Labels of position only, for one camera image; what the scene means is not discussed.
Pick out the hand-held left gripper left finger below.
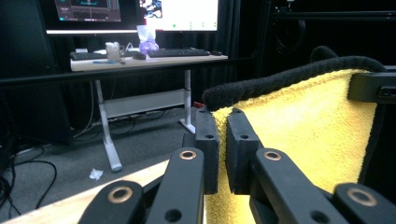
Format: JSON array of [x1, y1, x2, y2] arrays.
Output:
[[181, 106, 220, 195]]

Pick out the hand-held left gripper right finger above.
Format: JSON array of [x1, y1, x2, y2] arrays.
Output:
[[225, 107, 264, 195]]

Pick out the yellow towel with black trim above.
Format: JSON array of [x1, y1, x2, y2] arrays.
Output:
[[202, 46, 396, 224]]

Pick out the black keyboard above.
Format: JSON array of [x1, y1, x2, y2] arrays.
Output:
[[148, 48, 211, 59], [69, 50, 108, 62]]

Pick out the white-legged office desk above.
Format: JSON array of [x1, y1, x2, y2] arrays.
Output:
[[69, 53, 229, 173]]

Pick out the crumpled white paper scrap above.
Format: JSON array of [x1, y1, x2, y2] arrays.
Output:
[[89, 168, 104, 181]]

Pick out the purple plastic bag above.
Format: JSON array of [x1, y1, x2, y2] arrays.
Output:
[[135, 24, 160, 55]]

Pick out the monitor with white screen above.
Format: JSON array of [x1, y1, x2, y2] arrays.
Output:
[[138, 0, 219, 33]]

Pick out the monitor with dark screen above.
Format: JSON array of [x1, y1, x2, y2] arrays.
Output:
[[46, 0, 139, 35]]

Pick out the black cabinet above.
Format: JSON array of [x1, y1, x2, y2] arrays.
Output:
[[0, 0, 73, 146]]

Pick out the black metal frame rail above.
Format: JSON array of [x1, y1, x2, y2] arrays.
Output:
[[270, 9, 396, 21]]

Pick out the coiled black cable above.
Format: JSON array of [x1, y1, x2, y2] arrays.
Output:
[[274, 18, 308, 58]]

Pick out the bundle of black floor cables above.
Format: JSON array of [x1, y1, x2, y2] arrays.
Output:
[[0, 146, 59, 218]]

